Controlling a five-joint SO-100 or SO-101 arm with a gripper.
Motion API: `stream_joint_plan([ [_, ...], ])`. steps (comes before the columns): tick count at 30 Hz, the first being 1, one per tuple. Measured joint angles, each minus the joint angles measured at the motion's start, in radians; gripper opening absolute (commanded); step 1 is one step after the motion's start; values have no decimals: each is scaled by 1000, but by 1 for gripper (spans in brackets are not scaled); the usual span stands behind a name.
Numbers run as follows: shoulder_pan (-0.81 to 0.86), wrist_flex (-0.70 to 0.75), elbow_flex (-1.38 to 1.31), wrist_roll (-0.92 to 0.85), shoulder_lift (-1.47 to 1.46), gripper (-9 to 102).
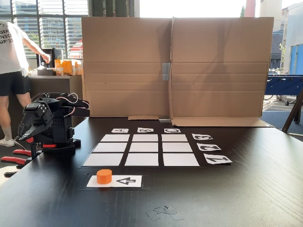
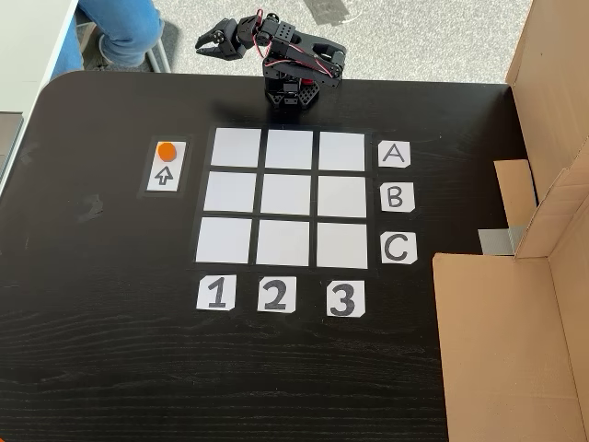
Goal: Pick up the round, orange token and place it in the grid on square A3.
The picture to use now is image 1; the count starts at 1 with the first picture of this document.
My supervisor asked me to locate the round orange token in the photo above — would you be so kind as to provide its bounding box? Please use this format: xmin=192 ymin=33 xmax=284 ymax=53
xmin=96 ymin=169 xmax=113 ymax=185

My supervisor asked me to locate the nine-square white grid sheet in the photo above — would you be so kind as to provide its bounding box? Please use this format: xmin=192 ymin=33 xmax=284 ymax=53
xmin=80 ymin=133 xmax=206 ymax=168

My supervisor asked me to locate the brown counter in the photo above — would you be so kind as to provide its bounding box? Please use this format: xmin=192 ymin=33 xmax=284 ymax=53
xmin=4 ymin=75 xmax=83 ymax=140

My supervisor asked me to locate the red black bar clamp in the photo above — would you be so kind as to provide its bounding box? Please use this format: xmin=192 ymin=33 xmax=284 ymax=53
xmin=0 ymin=156 xmax=28 ymax=178
xmin=13 ymin=137 xmax=58 ymax=159

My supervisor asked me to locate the black coffee machine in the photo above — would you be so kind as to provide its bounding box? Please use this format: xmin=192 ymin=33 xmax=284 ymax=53
xmin=39 ymin=48 xmax=64 ymax=71

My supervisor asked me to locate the orange white carton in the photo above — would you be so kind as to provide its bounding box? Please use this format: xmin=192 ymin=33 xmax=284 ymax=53
xmin=71 ymin=59 xmax=83 ymax=76

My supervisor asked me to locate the person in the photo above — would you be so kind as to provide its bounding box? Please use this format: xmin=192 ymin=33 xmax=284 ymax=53
xmin=0 ymin=20 xmax=52 ymax=147

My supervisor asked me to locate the brown cardboard panel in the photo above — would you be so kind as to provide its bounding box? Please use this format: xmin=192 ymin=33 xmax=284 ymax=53
xmin=170 ymin=16 xmax=275 ymax=128
xmin=81 ymin=17 xmax=172 ymax=121

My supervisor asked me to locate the white arrow paper sheet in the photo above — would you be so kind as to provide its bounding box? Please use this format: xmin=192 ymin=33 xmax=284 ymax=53
xmin=86 ymin=175 xmax=143 ymax=188

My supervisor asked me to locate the paper sheet number 3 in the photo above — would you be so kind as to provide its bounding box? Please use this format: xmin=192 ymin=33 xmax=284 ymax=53
xmin=191 ymin=133 xmax=214 ymax=140

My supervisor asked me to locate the paper sheet number 2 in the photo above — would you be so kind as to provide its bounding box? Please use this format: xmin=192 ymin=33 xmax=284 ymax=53
xmin=196 ymin=143 xmax=222 ymax=151

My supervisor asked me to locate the paper sheet number 1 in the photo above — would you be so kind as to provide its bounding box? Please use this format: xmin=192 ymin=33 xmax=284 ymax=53
xmin=203 ymin=153 xmax=233 ymax=165

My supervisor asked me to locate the blue foosball table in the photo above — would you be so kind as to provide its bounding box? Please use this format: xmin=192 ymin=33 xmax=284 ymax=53
xmin=264 ymin=75 xmax=303 ymax=106

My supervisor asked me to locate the dark wooden easel leg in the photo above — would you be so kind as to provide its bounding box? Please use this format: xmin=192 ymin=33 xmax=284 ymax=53
xmin=281 ymin=89 xmax=303 ymax=133

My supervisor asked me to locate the thin base cable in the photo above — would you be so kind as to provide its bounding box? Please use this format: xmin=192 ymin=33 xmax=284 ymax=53
xmin=13 ymin=136 xmax=24 ymax=150

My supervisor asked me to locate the red white servo cable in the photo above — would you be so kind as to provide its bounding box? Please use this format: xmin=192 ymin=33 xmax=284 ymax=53
xmin=59 ymin=92 xmax=90 ymax=118

